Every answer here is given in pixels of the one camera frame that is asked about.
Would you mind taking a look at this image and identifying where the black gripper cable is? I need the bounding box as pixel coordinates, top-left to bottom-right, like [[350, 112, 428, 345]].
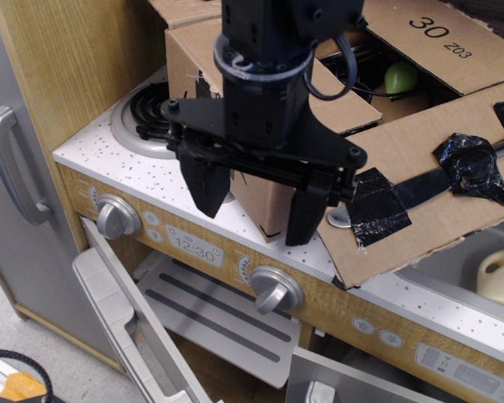
[[302, 32, 360, 101]]

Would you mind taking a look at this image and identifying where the grey fridge door handle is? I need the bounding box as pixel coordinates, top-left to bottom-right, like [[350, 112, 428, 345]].
[[0, 106, 52, 226]]

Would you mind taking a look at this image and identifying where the left grey stove knob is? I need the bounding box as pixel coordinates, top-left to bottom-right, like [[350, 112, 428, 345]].
[[97, 193, 142, 239]]

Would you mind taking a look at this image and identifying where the right grey stove knob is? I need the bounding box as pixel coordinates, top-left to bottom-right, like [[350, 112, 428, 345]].
[[250, 265, 305, 315]]

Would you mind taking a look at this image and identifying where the orange object in black ring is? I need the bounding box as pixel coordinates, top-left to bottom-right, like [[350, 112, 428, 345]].
[[0, 349, 55, 402]]

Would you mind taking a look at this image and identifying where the green toy pear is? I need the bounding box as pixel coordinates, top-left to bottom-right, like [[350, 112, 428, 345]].
[[384, 61, 419, 96]]

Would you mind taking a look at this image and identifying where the grey stove knob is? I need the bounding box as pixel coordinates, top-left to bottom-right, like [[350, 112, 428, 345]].
[[97, 193, 142, 239], [250, 265, 305, 315]]

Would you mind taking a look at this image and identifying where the grey dishwasher door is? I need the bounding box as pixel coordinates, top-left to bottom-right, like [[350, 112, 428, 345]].
[[285, 347, 435, 403]]

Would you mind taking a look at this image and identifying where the grey oven door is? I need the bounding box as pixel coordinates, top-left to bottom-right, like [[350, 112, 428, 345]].
[[72, 217, 212, 402]]

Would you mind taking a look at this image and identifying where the toy kitchen wooden unit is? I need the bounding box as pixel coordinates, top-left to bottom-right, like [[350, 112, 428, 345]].
[[0, 1, 504, 402]]

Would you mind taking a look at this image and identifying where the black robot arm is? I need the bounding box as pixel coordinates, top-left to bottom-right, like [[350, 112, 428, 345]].
[[159, 1, 367, 246]]

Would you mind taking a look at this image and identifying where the white oven rack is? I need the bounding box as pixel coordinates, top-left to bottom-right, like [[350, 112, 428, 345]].
[[133, 252, 301, 389]]

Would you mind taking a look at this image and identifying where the grey stove burner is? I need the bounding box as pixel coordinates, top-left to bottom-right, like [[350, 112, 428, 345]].
[[110, 82, 176, 160]]

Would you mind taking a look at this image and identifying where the large cardboard box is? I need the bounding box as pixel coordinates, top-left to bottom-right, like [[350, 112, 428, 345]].
[[144, 0, 504, 290]]

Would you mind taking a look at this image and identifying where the cream toy pitcher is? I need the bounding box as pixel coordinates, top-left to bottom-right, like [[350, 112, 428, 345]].
[[476, 249, 504, 305]]

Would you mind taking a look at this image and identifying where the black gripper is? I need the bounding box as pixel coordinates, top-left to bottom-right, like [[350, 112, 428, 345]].
[[160, 65, 366, 246]]

